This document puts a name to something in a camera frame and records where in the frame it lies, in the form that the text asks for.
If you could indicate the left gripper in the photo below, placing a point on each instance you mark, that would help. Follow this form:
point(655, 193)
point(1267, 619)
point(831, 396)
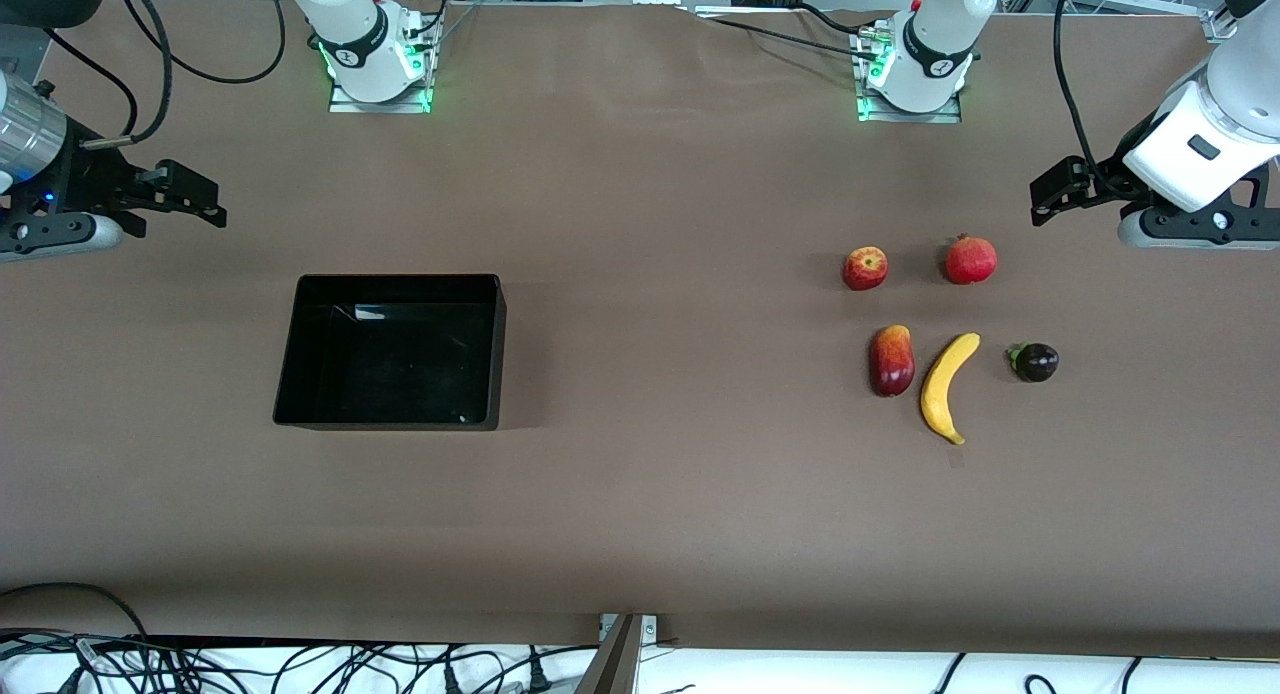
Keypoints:
point(1105, 182)

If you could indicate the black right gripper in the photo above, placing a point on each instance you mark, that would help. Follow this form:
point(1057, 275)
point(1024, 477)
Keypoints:
point(92, 181)

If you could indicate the red yellow apple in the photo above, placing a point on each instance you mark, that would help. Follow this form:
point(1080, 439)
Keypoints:
point(865, 269)

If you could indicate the yellow banana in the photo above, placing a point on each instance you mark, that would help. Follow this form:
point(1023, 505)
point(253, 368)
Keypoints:
point(940, 384)

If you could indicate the black plastic tray box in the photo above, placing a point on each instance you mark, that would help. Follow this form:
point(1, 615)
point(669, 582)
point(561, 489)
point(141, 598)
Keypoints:
point(400, 364)

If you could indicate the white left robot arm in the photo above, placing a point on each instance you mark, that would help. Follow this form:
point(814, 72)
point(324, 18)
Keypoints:
point(940, 34)

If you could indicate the red pomegranate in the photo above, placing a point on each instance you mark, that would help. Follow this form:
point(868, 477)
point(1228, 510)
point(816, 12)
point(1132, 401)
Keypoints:
point(970, 260)

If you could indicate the dark purple mangosteen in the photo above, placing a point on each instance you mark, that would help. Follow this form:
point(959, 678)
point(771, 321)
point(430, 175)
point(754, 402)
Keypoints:
point(1036, 362)

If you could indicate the aluminium corner profile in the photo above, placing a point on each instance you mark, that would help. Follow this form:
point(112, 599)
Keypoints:
point(1220, 24)

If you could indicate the red yellow mango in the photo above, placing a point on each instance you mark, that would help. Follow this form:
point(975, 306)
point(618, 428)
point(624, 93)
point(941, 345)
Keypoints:
point(892, 362)

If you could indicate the grey slanted bar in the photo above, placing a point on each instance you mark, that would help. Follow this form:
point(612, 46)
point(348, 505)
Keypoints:
point(612, 664)

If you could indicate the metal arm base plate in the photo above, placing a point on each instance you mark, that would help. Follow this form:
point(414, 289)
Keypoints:
point(345, 104)
point(945, 117)

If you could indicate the small metal bracket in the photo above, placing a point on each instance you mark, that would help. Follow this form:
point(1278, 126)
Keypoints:
point(650, 629)

